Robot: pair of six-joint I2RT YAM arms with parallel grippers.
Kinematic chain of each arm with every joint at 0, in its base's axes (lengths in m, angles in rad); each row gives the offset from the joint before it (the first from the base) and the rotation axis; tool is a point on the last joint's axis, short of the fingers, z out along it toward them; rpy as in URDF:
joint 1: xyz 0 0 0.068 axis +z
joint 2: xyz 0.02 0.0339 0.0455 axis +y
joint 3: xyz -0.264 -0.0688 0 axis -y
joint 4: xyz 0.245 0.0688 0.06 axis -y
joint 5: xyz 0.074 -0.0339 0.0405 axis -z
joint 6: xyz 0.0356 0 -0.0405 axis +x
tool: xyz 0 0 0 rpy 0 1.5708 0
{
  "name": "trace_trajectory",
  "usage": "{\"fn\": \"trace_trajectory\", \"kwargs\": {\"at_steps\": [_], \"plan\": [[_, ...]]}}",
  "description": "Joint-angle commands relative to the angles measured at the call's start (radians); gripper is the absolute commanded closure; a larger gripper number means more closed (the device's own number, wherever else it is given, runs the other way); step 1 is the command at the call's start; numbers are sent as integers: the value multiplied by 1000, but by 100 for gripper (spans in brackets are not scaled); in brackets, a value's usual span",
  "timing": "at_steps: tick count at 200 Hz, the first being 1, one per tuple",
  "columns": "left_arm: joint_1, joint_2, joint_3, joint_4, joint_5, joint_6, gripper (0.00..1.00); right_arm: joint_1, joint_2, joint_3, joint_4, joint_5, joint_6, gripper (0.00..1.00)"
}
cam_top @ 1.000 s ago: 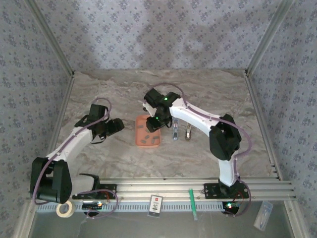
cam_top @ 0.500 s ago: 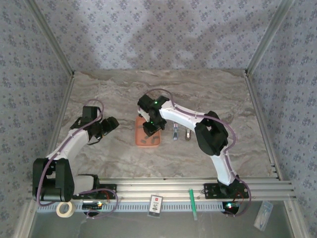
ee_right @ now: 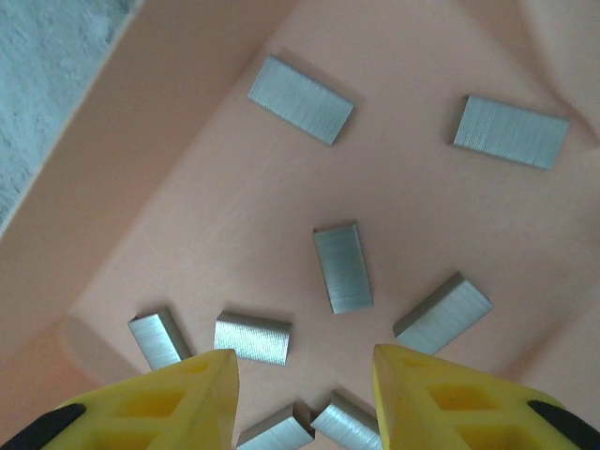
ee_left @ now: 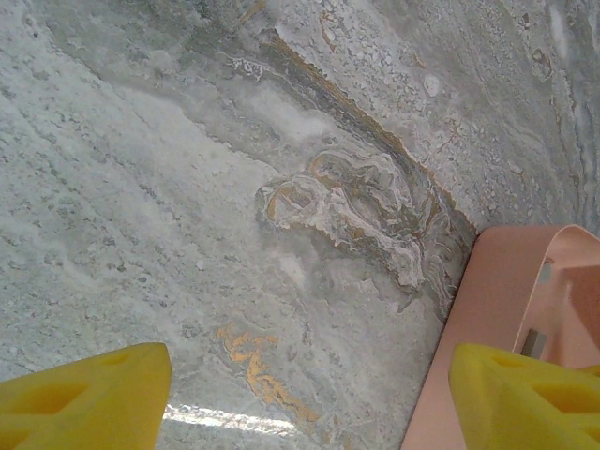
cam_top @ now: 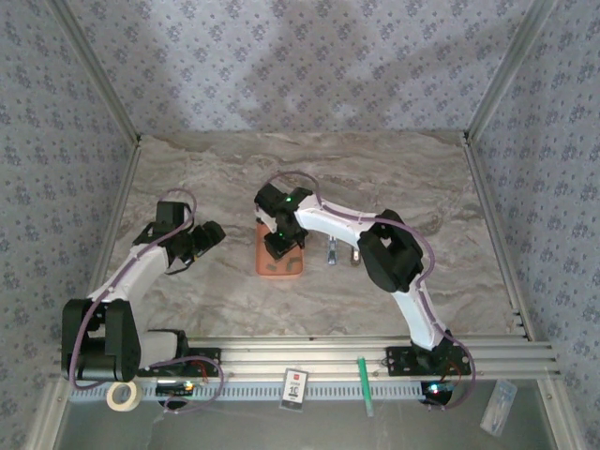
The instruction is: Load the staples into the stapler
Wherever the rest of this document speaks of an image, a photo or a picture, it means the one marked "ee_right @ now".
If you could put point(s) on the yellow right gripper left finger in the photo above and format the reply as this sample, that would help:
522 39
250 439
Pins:
154 412

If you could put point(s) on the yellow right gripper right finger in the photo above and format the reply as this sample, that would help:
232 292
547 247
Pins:
469 412

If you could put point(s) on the pink plastic tray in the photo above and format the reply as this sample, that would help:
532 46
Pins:
234 211

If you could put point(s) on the silver staple strip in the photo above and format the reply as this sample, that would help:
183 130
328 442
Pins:
253 337
157 340
300 100
511 131
443 314
344 267
276 429
347 424

